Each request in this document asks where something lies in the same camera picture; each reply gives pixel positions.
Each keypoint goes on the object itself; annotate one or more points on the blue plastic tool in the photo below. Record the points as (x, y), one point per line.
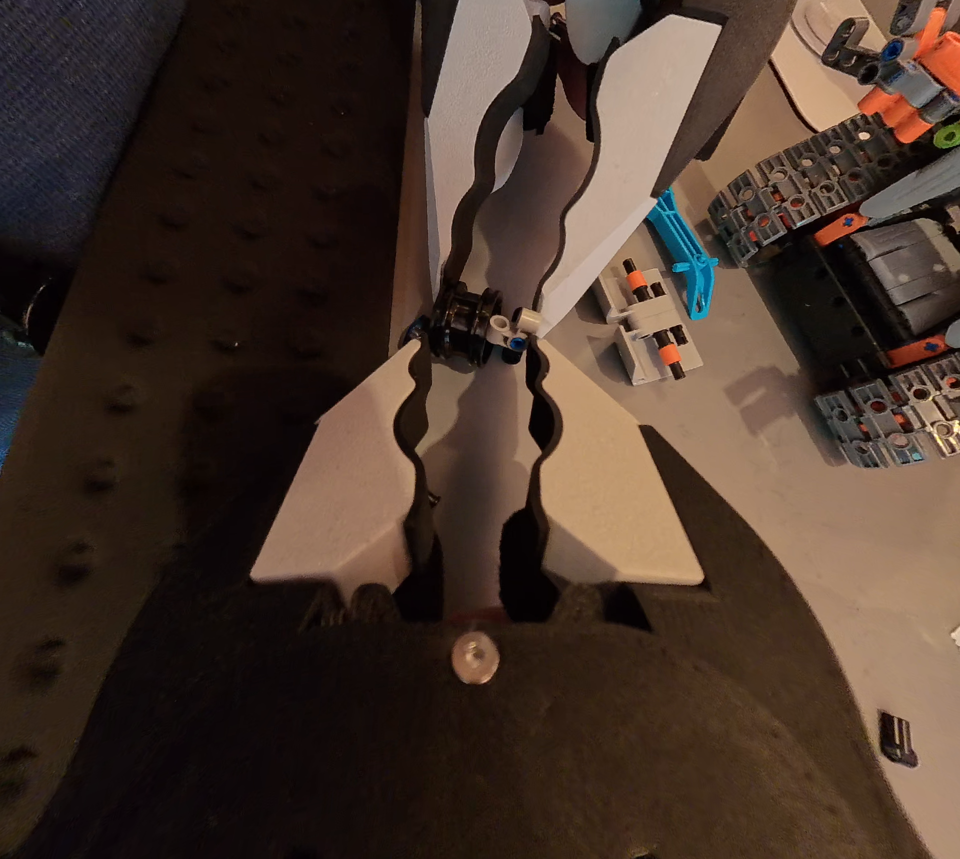
(679, 236)

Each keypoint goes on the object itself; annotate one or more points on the tracked toy robot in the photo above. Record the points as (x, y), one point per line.
(862, 236)

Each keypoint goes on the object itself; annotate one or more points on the silver cylinder connector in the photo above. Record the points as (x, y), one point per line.
(529, 320)

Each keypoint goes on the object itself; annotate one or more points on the person's blue jeans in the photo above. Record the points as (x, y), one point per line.
(15, 409)

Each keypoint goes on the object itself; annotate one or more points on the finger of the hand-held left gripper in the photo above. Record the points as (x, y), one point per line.
(472, 64)
(645, 109)

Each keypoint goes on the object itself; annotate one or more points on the grey holed connector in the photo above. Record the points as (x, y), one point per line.
(501, 328)

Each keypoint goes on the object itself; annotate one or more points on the white block with orange pins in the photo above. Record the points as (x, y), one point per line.
(649, 326)

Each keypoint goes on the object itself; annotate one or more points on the tiny black piece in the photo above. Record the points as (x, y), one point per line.
(896, 739)

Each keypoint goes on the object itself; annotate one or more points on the black perforated panel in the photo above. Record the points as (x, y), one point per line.
(225, 236)

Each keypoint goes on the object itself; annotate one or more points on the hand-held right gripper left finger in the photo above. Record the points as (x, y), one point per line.
(337, 499)

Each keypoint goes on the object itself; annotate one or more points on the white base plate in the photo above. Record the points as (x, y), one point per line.
(810, 86)

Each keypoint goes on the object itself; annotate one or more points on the blue translucent ball piece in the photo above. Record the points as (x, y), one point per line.
(414, 332)

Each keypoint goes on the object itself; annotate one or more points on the black toy wheel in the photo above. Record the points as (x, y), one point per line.
(465, 323)

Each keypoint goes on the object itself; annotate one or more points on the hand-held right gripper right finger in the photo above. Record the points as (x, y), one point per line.
(615, 499)

